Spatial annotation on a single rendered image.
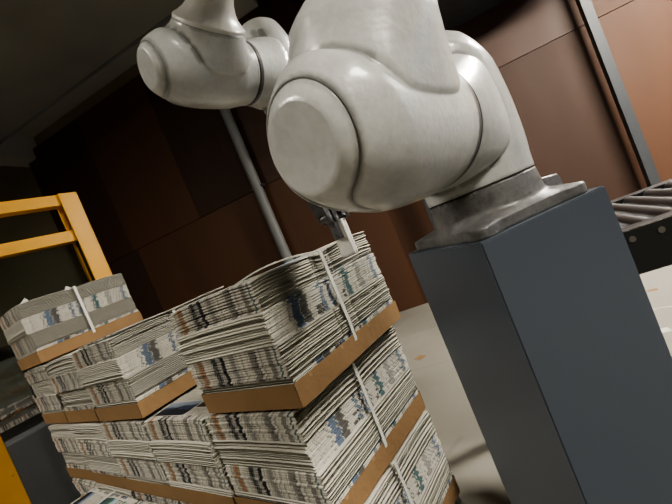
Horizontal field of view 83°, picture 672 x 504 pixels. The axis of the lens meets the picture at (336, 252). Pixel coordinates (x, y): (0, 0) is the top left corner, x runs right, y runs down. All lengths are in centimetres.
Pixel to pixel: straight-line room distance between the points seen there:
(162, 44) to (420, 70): 37
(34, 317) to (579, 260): 165
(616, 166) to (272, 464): 420
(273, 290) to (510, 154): 41
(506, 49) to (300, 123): 424
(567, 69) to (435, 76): 419
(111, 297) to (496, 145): 160
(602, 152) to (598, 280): 398
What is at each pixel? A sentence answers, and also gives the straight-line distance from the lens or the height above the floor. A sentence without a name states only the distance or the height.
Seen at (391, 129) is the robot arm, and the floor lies 113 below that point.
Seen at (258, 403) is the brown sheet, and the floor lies 85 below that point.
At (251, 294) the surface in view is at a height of 104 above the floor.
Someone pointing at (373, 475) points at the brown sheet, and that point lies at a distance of 85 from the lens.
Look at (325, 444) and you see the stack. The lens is 76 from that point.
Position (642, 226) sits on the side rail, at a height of 80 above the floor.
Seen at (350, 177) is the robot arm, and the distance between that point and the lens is 33.
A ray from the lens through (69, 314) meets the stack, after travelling 177.
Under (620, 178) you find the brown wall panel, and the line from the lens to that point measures 457.
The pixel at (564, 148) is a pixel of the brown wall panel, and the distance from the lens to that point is 445.
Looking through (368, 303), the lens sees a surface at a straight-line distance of 84.
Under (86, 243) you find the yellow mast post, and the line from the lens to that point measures 243.
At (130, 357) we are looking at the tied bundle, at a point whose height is 99.
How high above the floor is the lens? 107
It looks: 2 degrees down
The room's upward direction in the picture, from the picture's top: 23 degrees counter-clockwise
